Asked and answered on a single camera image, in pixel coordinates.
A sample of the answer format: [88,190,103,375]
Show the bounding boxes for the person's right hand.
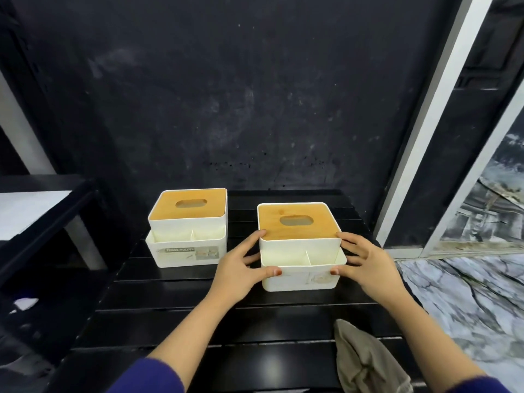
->
[329,231,412,309]

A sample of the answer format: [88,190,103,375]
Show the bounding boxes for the person's left hand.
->
[206,229,283,314]

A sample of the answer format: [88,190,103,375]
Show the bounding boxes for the grey cleaning cloth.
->
[334,319,414,393]

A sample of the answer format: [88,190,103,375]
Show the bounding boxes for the person's right forearm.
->
[386,294,488,385]

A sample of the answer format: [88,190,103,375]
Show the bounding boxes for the person's left forearm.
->
[145,294,230,391]

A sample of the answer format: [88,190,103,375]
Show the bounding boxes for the person's purple sweater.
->
[106,358,510,393]

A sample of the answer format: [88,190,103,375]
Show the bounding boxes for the black metal shelf rack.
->
[0,0,136,377]

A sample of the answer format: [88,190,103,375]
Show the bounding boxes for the white board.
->
[0,190,74,242]

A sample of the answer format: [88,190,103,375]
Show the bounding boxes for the white door frame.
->
[373,0,524,259]

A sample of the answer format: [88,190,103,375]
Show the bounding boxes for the white frame post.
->
[0,71,108,271]

